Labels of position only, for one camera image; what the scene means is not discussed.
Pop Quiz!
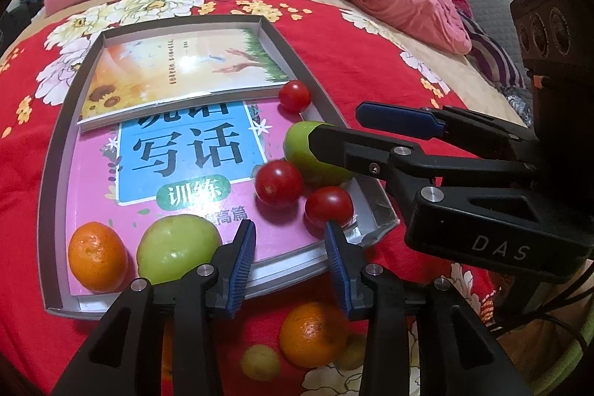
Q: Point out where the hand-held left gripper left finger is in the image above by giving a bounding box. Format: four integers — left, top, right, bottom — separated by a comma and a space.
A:
51, 220, 257, 396

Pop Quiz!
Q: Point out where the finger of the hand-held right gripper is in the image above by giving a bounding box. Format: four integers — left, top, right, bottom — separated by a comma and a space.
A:
307, 124, 594, 283
356, 101, 541, 162

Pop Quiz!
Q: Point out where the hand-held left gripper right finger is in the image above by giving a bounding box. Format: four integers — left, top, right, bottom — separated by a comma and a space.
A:
325, 220, 534, 396

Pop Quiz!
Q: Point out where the green apple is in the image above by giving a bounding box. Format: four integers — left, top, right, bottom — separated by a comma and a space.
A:
283, 121, 356, 188

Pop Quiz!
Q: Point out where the red cherry tomato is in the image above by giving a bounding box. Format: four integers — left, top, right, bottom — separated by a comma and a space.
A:
278, 81, 311, 114
254, 159, 304, 207
304, 186, 354, 230

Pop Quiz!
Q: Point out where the green mango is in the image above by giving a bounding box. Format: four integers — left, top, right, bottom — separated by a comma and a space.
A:
137, 214, 222, 285

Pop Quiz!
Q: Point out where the orange tangerine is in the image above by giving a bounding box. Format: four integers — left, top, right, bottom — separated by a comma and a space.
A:
68, 222, 128, 294
278, 302, 349, 369

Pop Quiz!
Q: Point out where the small yellowish round fruit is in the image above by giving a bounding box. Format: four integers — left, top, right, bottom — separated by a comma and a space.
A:
241, 344, 281, 380
336, 333, 369, 371

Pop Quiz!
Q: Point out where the shallow grey cardboard box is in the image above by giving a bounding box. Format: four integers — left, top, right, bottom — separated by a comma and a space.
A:
37, 16, 400, 321

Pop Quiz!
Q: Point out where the red floral blanket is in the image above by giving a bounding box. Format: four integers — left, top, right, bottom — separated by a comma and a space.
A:
0, 0, 548, 396

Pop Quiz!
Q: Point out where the striped pillow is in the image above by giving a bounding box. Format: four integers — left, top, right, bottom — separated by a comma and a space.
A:
459, 13, 527, 91

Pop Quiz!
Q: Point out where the pink book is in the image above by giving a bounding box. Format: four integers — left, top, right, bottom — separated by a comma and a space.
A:
69, 96, 367, 299

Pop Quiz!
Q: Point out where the sunflower cover book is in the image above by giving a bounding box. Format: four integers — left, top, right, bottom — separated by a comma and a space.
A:
76, 27, 291, 132

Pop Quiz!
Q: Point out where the black cable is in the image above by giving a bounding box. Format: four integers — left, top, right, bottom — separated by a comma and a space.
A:
492, 303, 594, 334

